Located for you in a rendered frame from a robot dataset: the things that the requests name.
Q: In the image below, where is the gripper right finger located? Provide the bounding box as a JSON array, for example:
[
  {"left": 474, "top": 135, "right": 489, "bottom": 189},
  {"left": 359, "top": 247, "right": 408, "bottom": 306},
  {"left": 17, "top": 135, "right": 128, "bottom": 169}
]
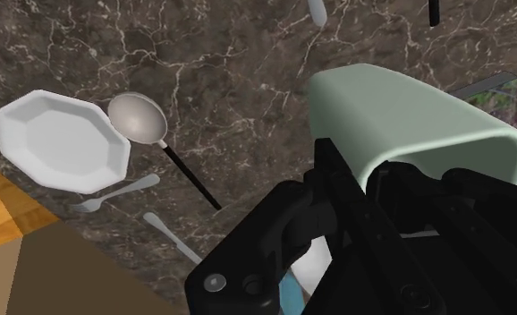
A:
[{"left": 366, "top": 160, "right": 517, "bottom": 315}]

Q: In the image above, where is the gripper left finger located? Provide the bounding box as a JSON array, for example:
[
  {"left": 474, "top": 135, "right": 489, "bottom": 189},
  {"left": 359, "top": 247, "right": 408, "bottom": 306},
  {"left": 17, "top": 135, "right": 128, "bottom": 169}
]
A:
[{"left": 183, "top": 137, "right": 443, "bottom": 315}]

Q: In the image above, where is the blue flat object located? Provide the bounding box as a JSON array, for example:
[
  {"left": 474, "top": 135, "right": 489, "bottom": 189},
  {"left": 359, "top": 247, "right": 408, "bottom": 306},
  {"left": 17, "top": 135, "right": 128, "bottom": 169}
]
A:
[{"left": 278, "top": 270, "right": 308, "bottom": 315}]

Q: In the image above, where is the silver table knife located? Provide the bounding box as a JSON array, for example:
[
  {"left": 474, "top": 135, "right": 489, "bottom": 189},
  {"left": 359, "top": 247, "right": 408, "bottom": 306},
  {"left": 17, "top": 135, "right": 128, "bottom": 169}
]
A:
[{"left": 142, "top": 211, "right": 204, "bottom": 266}]

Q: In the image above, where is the pale green cup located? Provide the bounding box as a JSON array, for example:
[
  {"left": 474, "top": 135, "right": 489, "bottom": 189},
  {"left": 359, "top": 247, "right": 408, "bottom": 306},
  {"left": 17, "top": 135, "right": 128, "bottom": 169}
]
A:
[{"left": 306, "top": 63, "right": 517, "bottom": 193}]

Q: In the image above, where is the silver fork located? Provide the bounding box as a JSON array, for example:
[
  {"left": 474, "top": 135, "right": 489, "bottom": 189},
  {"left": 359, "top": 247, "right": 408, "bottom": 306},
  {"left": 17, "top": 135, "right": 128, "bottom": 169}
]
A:
[{"left": 70, "top": 173, "right": 161, "bottom": 215}]

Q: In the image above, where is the white octagonal plate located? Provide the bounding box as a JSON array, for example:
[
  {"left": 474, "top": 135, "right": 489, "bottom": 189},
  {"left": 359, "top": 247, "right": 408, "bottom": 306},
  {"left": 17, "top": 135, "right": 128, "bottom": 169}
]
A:
[{"left": 0, "top": 89, "right": 132, "bottom": 195}]

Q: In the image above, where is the silver ladle with black handle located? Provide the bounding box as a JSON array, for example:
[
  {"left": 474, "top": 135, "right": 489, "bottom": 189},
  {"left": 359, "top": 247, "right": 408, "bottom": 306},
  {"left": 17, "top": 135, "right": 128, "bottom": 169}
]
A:
[{"left": 107, "top": 91, "right": 223, "bottom": 212}]

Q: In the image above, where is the black utensil handle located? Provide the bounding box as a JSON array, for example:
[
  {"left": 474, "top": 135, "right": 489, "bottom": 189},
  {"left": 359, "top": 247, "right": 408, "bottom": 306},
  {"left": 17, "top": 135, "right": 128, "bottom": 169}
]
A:
[{"left": 428, "top": 0, "right": 441, "bottom": 28}]

